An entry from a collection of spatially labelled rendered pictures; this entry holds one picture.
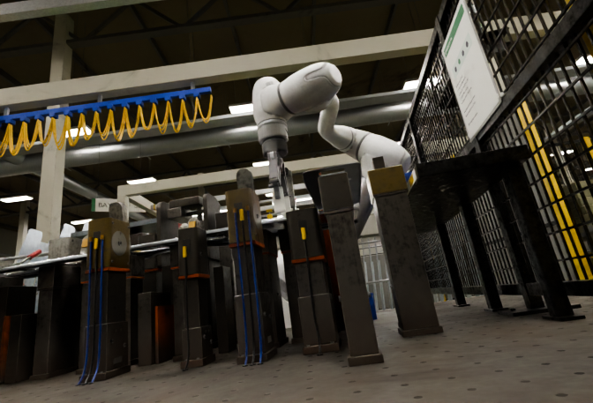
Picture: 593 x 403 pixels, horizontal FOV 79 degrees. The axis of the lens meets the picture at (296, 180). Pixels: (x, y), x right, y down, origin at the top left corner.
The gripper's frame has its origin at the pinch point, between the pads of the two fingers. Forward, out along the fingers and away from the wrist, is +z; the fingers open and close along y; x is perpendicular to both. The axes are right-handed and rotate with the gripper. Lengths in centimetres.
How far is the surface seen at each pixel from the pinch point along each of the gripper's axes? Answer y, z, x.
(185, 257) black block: -21.4, 12.4, 19.5
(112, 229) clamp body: -20.8, 3.1, 37.6
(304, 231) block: -24.5, 11.7, -7.7
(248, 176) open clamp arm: -18.3, -4.6, 4.3
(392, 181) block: -17.2, 2.4, -28.5
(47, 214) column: 545, -209, 576
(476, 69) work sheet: -15, -22, -54
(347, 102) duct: 696, -406, -78
